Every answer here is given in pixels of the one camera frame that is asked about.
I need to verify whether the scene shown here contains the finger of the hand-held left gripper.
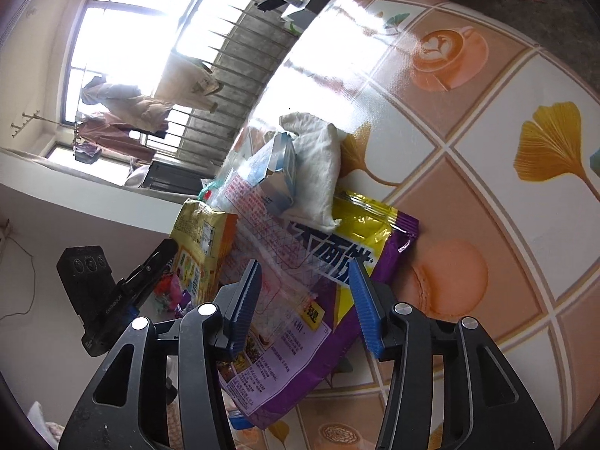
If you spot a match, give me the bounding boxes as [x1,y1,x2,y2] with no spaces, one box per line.
[123,239,178,312]

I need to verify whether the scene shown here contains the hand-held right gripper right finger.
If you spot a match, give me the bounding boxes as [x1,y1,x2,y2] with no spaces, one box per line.
[348,257,556,450]

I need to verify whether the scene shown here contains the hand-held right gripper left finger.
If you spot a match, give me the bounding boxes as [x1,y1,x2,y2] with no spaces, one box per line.
[58,259,263,450]

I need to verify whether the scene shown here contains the purple and yellow snack bag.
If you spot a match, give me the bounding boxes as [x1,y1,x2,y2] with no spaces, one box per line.
[220,187,419,429]

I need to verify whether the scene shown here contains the yellow snack packet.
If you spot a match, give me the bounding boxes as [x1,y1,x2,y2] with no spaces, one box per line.
[169,198,238,308]

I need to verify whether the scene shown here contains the pink plastic wrapper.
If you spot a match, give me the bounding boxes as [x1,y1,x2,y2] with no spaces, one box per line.
[152,274,193,317]

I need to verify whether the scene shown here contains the clear plastic bag red print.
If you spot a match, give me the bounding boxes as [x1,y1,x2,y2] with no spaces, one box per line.
[208,147,329,333]

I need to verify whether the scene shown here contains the green plastic bag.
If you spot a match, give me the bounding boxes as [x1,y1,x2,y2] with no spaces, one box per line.
[199,178,226,202]

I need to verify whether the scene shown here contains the small blue white carton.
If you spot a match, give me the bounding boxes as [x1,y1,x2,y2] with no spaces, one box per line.
[248,132,301,214]

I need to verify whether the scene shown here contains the floral blanket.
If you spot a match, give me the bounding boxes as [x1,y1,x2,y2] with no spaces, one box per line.
[27,400,66,450]

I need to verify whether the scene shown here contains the hanging pink garment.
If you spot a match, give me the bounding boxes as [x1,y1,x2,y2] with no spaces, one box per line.
[75,112,155,165]

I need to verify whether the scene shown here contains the crumpled white cloth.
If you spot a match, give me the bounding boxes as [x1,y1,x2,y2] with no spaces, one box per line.
[279,112,350,233]

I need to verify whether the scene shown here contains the hanging pale jacket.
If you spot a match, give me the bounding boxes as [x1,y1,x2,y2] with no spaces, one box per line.
[79,77,174,132]

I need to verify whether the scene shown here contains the hanging beige garment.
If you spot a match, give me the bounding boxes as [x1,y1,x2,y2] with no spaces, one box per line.
[154,58,221,113]

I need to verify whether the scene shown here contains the patterned tablecloth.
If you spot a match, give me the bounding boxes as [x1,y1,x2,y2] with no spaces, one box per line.
[220,0,600,450]

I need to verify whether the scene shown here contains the metal window railing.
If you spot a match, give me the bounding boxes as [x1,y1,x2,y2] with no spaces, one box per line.
[141,0,301,179]

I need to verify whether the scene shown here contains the window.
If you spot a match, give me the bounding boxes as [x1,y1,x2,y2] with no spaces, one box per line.
[61,0,221,127]

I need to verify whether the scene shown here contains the thin wall cable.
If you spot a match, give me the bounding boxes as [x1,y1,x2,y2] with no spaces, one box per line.
[0,229,38,320]

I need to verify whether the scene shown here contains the wall hook rack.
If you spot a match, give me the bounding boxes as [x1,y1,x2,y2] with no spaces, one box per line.
[12,111,53,138]

